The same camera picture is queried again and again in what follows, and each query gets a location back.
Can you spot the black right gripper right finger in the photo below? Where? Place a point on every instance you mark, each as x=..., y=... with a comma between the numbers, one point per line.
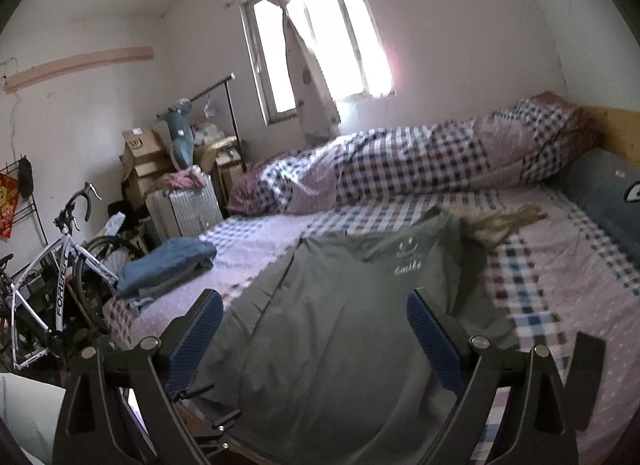
x=544, y=411

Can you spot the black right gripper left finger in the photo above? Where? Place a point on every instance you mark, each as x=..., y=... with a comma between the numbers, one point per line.
x=119, y=406

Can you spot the grey smile t-shirt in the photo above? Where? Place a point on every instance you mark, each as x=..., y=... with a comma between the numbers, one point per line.
x=317, y=354

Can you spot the black clothes rack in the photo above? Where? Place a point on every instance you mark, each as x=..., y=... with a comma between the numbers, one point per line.
x=228, y=106

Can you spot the folded blue jeans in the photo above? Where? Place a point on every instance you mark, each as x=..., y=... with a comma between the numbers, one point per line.
x=175, y=262

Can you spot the white road bicycle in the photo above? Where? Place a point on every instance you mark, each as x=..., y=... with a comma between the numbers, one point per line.
x=59, y=299

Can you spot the checkered bed sheet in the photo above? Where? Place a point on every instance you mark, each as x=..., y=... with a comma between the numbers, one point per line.
x=554, y=279

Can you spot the silver ribbed suitcase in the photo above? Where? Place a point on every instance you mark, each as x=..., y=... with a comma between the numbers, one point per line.
x=184, y=213

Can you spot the tan crumpled garment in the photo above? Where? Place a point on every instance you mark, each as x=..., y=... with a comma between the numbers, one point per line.
x=490, y=227

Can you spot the pink cloth on suitcase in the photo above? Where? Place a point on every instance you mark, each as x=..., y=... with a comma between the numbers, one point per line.
x=190, y=178

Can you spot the cardboard box stack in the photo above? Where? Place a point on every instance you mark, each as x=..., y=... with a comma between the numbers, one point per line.
x=145, y=159

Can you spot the wooden bedside cabinet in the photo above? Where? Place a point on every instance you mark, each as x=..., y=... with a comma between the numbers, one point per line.
x=217, y=158

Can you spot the dark blue grey pillow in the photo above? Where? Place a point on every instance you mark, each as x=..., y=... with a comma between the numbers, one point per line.
x=606, y=187

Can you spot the blue shark plush toy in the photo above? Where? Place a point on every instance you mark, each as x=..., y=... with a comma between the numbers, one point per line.
x=176, y=133

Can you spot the rolled checkered quilt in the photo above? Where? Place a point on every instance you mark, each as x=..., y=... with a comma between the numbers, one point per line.
x=518, y=145

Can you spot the wooden headboard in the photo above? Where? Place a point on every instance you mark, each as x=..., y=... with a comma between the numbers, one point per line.
x=620, y=131

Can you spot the tied patterned curtain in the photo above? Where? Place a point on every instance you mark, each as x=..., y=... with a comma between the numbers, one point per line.
x=315, y=108

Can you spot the red wall hanging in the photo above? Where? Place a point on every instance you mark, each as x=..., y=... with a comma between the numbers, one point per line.
x=8, y=202

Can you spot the window with white frame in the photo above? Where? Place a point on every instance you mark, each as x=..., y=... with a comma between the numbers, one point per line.
x=341, y=33

